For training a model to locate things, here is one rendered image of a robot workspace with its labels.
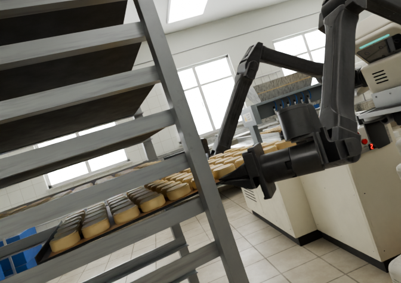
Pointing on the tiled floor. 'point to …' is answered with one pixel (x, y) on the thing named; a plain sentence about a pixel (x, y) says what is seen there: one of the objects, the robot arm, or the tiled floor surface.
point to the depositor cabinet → (284, 209)
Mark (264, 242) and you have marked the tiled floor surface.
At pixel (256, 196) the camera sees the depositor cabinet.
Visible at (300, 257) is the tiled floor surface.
